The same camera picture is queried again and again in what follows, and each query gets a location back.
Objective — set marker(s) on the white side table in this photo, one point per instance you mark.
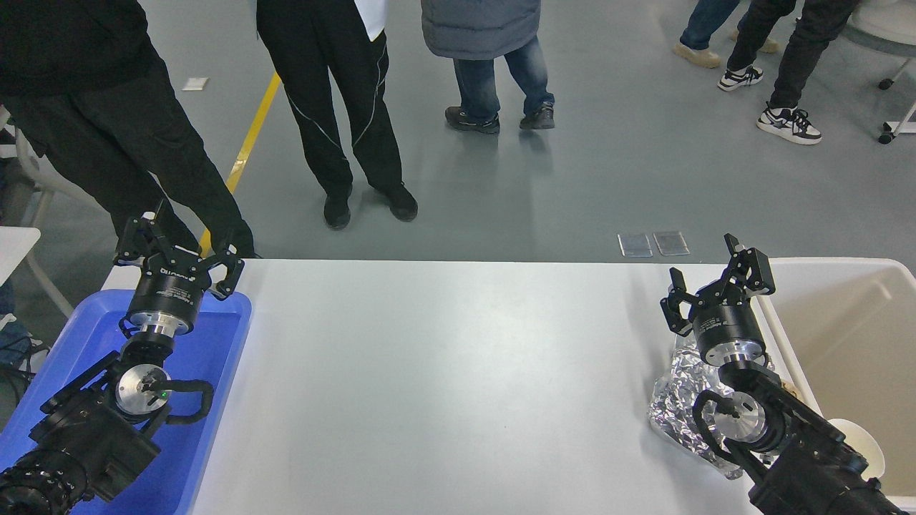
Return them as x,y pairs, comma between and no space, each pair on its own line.
14,247

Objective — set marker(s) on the white paper scrap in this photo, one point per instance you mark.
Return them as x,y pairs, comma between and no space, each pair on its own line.
195,84

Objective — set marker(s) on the crumpled tan paper ball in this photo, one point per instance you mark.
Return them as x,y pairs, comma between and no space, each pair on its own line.
789,388

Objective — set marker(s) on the crumpled silver foil tray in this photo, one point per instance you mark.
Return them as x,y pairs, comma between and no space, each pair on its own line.
673,408

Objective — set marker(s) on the large pale plastic bin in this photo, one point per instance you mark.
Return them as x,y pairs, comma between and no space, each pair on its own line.
851,336

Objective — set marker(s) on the grey metal floor plate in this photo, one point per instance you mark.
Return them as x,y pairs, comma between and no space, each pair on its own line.
635,244
671,243

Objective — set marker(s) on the grey-framed chair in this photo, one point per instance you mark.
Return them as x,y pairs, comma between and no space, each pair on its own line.
32,175

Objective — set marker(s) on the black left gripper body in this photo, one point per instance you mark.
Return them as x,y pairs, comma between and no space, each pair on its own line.
168,293

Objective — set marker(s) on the person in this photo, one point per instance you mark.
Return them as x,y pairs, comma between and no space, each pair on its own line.
705,21
322,71
801,50
14,189
107,107
479,28

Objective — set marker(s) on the white paper cup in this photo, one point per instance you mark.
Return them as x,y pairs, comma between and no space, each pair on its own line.
862,447

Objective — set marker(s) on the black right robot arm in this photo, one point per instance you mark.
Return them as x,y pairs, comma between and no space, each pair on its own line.
809,458

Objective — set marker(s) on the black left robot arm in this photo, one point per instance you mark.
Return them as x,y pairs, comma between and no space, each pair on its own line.
86,436

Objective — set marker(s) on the blue plastic tray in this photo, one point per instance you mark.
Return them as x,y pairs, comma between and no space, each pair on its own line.
207,336

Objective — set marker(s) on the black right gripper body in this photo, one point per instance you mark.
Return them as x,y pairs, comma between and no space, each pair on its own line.
726,329

